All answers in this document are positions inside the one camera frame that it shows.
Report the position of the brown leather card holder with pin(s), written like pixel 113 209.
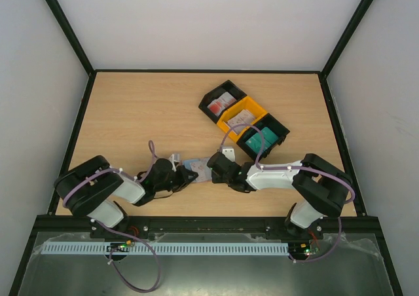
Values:
pixel 187 165

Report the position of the left controller board with leds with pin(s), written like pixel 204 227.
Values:
pixel 123 247

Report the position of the black bin with teal cards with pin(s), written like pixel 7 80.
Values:
pixel 271 133

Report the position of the white blossom credit card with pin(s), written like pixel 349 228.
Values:
pixel 200 166

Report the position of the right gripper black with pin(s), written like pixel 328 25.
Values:
pixel 215 166

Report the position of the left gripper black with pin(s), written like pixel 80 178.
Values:
pixel 183 172

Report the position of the white pink card stack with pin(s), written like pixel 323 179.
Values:
pixel 243 118

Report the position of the controller board with leds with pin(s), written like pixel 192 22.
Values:
pixel 303 249
pixel 123 247

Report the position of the light blue slotted cable duct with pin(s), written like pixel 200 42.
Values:
pixel 171 248

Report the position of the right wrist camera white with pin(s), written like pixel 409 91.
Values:
pixel 229 153

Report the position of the yellow plastic bin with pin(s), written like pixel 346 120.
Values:
pixel 246 103

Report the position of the right controller board with leds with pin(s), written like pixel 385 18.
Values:
pixel 303 249

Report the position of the red white card stack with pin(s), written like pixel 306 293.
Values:
pixel 221 103

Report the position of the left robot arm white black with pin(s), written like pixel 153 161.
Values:
pixel 86 189

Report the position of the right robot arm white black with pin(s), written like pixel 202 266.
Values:
pixel 325 189

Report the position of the black bin with red cards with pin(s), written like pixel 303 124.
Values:
pixel 227 86

